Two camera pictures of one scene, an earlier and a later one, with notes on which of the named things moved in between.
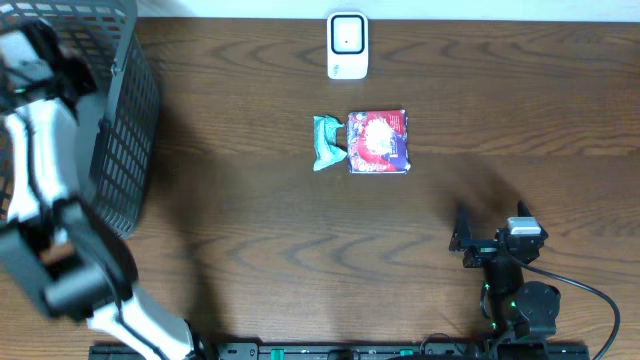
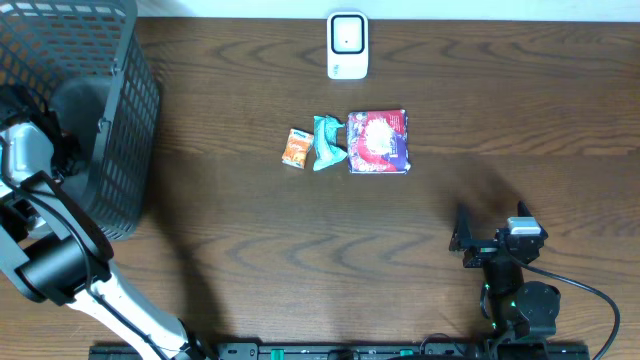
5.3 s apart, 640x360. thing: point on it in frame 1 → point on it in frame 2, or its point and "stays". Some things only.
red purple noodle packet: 378,142 stays
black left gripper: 38,80 → 13,105
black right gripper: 462,240 stays
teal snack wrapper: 326,149 stays
